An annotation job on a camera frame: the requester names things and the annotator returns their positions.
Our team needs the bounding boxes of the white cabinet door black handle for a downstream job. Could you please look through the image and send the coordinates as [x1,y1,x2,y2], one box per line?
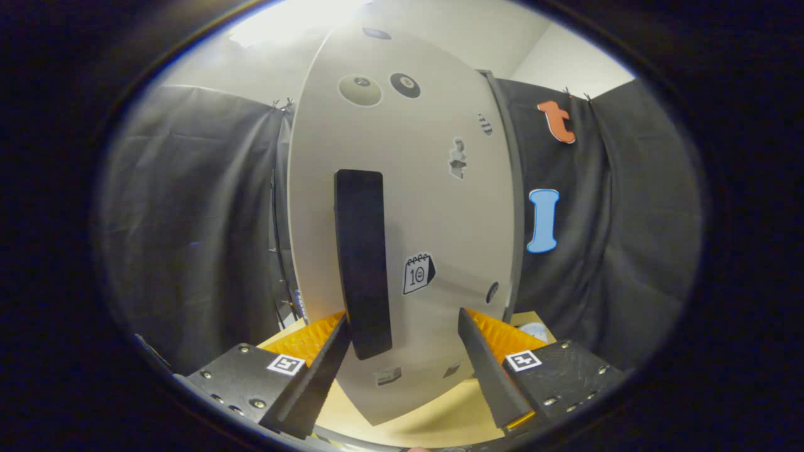
[286,24,519,427]

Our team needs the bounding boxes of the grey cabinet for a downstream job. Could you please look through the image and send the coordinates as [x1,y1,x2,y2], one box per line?
[479,68,529,316]

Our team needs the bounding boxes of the black backdrop cloth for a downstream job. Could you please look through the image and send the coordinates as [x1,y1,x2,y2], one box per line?
[94,78,702,379]

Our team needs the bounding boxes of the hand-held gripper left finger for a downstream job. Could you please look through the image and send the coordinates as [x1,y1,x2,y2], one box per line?
[173,311,353,440]

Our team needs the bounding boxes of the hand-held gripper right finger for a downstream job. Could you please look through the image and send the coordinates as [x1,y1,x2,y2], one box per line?
[457,306,629,432]

